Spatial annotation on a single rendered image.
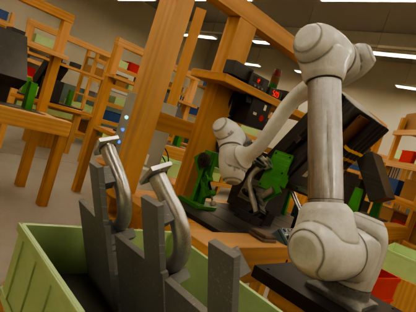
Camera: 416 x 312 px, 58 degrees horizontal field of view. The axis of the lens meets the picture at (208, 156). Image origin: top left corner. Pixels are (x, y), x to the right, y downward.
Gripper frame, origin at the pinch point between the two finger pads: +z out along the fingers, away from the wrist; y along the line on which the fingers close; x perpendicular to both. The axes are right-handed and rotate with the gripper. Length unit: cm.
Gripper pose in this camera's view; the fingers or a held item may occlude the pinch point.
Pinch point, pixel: (264, 163)
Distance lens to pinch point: 188.3
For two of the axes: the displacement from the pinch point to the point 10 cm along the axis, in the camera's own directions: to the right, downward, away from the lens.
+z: 5.7, 4.1, 7.1
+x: -8.1, 4.2, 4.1
